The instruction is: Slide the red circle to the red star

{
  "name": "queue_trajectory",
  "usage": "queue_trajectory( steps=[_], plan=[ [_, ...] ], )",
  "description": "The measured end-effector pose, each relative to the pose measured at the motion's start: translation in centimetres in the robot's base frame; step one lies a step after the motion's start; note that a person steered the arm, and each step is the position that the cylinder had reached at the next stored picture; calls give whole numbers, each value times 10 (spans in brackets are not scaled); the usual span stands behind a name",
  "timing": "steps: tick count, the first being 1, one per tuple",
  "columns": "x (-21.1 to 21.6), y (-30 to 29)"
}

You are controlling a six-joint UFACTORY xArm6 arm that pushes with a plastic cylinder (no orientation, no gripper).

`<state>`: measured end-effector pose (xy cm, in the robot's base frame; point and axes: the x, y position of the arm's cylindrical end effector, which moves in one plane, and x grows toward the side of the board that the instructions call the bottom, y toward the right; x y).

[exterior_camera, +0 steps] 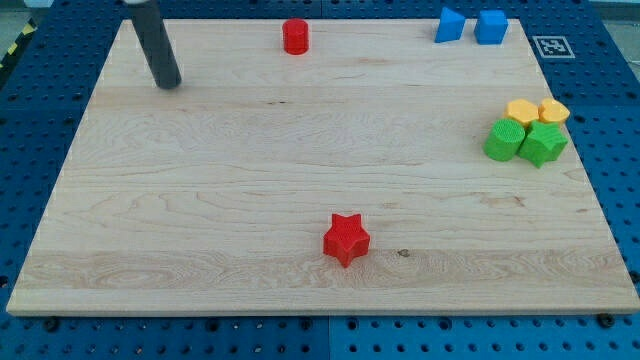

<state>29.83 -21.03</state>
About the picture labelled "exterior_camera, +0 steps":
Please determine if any red star block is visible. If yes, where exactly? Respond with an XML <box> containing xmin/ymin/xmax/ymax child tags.
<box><xmin>323</xmin><ymin>213</ymin><xmax>370</xmax><ymax>268</ymax></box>

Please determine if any green star block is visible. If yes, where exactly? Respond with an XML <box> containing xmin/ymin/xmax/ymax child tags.
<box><xmin>517</xmin><ymin>121</ymin><xmax>568</xmax><ymax>168</ymax></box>

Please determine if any wooden board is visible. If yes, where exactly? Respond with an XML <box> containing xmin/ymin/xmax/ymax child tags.
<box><xmin>7</xmin><ymin>19</ymin><xmax>639</xmax><ymax>317</ymax></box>

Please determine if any red cylinder block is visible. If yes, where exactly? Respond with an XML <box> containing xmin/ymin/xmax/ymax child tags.
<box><xmin>282</xmin><ymin>18</ymin><xmax>310</xmax><ymax>55</ymax></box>

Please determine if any green cylinder block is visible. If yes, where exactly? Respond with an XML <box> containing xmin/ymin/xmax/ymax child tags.
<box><xmin>483</xmin><ymin>118</ymin><xmax>526</xmax><ymax>162</ymax></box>

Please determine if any blue triangle block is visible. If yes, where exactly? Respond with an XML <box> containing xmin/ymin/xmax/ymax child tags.
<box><xmin>434</xmin><ymin>7</ymin><xmax>466</xmax><ymax>43</ymax></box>

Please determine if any yellow hexagon block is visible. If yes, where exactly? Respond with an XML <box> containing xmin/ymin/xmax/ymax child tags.
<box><xmin>503</xmin><ymin>99</ymin><xmax>539</xmax><ymax>129</ymax></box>

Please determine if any blue cube block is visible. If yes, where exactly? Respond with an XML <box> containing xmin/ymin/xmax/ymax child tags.
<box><xmin>474</xmin><ymin>10</ymin><xmax>509</xmax><ymax>45</ymax></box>

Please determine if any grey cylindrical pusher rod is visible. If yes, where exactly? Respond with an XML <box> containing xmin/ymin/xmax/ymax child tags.
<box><xmin>124</xmin><ymin>0</ymin><xmax>182</xmax><ymax>90</ymax></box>

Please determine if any yellow heart block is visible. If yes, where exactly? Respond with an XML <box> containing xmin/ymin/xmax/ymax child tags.
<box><xmin>538</xmin><ymin>98</ymin><xmax>571</xmax><ymax>124</ymax></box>

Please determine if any white fiducial marker tag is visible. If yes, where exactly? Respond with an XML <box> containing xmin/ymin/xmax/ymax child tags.
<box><xmin>532</xmin><ymin>35</ymin><xmax>575</xmax><ymax>59</ymax></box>

